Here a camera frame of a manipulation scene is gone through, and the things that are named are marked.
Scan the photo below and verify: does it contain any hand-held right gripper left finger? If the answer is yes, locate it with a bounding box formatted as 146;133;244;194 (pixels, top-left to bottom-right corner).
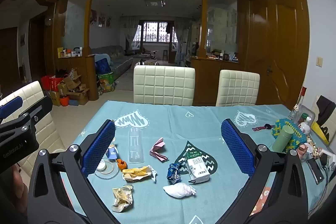
27;119;124;224

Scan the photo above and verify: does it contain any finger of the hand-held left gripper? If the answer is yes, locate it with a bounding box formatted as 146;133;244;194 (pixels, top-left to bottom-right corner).
0;96;53;143
0;96;24;119

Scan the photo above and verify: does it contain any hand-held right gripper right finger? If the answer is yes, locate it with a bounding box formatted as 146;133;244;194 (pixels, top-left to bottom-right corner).
217;118;309;224

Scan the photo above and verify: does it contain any small blue white carton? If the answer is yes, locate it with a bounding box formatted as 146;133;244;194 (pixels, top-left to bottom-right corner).
106;145;118;161

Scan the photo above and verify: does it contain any white green drink carton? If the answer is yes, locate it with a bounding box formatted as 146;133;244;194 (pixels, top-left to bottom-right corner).
185;154;210;184

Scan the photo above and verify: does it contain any yellow snack wrapper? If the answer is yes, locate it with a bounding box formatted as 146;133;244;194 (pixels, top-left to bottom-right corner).
122;165;157;183

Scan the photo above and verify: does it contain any gold wrapper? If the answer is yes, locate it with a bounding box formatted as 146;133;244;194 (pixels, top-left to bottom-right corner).
112;185;133;213

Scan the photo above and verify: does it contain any pink paper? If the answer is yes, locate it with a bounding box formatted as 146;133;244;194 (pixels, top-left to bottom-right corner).
150;137;168;161

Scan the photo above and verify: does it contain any blue foil wrapper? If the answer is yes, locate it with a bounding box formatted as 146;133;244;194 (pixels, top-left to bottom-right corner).
167;162;183;185

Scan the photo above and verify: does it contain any white tissue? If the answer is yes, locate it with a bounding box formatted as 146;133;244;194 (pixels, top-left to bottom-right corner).
163;182;197;199

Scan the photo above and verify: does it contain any cream quilted leather chair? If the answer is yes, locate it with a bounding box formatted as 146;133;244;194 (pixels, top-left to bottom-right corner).
0;80;66;161
216;70;260;107
133;65;196;106

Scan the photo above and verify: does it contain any red bag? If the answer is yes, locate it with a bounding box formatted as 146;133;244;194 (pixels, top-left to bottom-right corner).
41;75;63;92

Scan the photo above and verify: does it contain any cardboard box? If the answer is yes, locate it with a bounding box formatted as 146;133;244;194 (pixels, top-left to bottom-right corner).
66;88;90;106

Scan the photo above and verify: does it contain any green thermos bottle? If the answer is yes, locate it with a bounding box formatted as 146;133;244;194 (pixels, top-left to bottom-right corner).
272;126;296;153

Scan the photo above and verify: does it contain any wooden partition cabinet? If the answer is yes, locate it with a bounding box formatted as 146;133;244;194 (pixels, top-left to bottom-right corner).
190;56;246;106
56;55;97;101

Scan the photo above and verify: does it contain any blue yellow beaded box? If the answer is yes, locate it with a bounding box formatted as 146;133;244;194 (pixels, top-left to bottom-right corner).
273;119;307;153

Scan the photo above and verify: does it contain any colourful printed bag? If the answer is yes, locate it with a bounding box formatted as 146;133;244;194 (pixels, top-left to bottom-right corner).
98;71;116;93

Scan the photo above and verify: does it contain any glass bottle with red cap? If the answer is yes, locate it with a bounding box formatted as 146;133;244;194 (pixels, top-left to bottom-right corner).
289;88;307;122

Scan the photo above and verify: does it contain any teal printed tablecloth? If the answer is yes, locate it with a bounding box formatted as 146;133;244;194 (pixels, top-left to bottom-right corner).
59;100;328;224

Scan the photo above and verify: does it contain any blue bag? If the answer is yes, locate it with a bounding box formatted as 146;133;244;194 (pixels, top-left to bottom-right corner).
94;58;111;75

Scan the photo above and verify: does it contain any black phone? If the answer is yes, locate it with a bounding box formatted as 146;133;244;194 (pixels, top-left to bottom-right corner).
307;158;324;185

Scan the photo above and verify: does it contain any yellow bag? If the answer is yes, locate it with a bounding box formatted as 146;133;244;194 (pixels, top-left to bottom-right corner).
311;122;330;146

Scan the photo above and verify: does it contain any grey sofa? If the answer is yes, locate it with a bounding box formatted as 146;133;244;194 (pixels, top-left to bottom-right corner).
92;47;134;77

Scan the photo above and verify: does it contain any coffee table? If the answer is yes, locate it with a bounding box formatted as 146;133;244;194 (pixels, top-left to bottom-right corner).
135;57;158;67

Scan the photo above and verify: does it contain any wooden column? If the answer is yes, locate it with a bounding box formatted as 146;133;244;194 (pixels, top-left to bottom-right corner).
85;0;96;56
198;0;210;56

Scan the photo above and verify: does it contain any brown wooden door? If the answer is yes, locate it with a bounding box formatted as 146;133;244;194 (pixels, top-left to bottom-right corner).
247;0;310;109

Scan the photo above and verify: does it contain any barred window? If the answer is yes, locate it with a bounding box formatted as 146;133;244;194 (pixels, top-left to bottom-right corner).
139;20;175;43

